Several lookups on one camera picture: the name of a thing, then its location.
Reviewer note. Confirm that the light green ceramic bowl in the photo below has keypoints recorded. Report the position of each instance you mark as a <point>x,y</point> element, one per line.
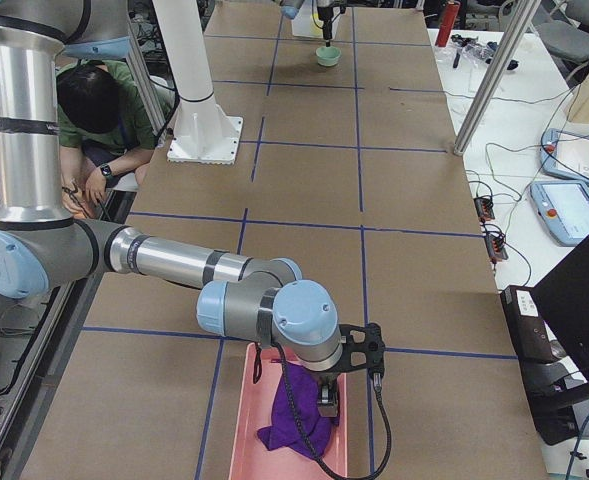
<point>327,56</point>

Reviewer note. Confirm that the pink plastic bin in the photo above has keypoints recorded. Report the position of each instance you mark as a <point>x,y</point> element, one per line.
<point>250,457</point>

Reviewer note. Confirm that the teach pendant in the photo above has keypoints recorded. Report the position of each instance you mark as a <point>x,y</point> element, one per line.
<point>565,155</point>
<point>563,206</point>

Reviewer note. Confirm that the grey aluminium frame post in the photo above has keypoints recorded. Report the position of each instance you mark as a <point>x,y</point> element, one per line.
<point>507,46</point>

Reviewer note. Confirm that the purple cloth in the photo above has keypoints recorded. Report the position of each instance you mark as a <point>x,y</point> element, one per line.
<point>283,432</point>

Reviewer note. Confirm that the clear plastic bin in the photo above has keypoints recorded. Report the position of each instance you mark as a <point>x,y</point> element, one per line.
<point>306,22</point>

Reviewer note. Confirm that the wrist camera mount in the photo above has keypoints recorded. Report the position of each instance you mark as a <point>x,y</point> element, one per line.
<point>363,348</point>

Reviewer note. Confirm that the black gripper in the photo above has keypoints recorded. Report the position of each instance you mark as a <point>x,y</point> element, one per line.
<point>327,15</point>
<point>326,378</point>

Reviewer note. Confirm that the red bottle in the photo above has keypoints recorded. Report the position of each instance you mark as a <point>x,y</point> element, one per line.
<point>448,19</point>

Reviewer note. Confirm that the person in green shirt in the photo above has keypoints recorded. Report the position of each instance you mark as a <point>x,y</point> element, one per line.
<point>104,129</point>

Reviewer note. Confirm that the far teach pendant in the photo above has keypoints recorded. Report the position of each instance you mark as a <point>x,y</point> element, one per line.
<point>565,155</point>

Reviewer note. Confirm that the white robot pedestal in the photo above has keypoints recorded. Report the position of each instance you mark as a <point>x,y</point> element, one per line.
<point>202,131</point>

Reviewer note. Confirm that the near teach pendant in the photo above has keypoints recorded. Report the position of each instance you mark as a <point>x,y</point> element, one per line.
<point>563,206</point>

